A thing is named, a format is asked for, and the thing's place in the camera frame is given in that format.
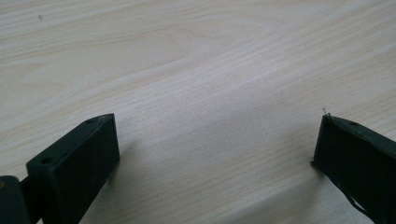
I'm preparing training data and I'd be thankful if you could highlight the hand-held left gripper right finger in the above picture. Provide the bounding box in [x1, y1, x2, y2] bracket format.
[310, 113, 396, 224]

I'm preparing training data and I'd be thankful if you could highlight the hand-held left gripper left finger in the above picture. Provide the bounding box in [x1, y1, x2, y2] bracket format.
[25, 113, 121, 224]

